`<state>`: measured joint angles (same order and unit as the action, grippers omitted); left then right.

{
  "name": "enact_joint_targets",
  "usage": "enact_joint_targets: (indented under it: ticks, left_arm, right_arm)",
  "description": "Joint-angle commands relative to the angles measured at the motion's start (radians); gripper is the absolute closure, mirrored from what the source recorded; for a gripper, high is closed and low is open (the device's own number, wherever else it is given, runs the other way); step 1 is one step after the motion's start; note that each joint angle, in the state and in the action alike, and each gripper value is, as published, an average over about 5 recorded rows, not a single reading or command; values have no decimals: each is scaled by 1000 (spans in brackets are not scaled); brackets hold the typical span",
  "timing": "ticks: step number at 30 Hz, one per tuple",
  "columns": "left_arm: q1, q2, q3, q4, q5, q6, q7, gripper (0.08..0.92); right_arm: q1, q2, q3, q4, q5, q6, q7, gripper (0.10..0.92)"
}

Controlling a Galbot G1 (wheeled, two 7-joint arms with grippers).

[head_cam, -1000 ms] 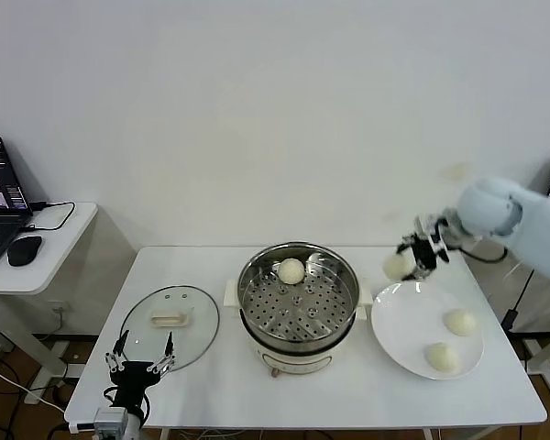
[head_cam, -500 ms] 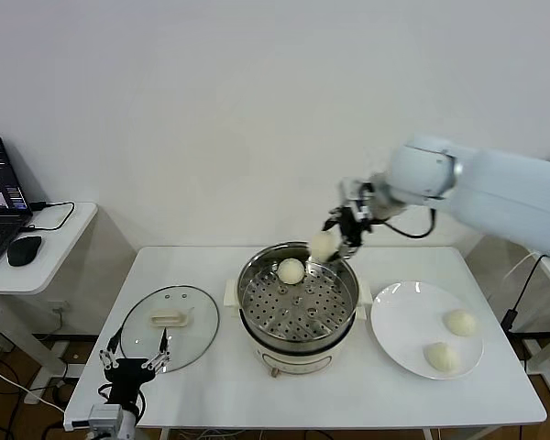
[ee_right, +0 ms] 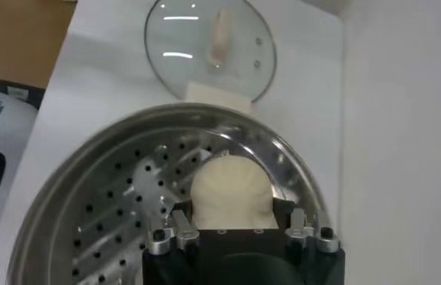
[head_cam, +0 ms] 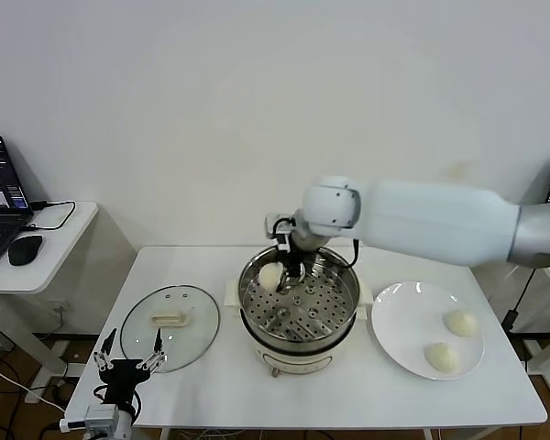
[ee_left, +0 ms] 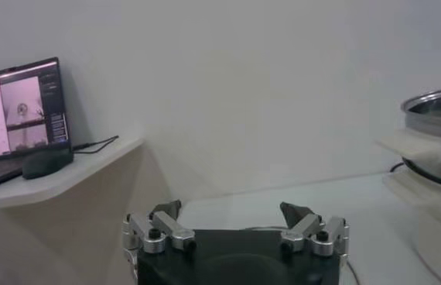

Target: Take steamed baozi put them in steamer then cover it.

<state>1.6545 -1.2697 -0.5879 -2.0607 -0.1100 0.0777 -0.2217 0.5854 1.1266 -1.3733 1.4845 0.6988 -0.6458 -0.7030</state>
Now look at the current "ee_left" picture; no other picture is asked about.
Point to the round glass pot lid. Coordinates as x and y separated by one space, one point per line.
236 215

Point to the black computer mouse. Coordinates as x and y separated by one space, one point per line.
46 163

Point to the white side table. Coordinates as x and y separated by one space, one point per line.
69 176

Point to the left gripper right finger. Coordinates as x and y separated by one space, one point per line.
305 228

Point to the stainless steel steamer basket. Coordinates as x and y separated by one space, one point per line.
437 120

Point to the black open laptop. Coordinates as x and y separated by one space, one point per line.
19 108

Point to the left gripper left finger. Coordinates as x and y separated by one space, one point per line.
166 228

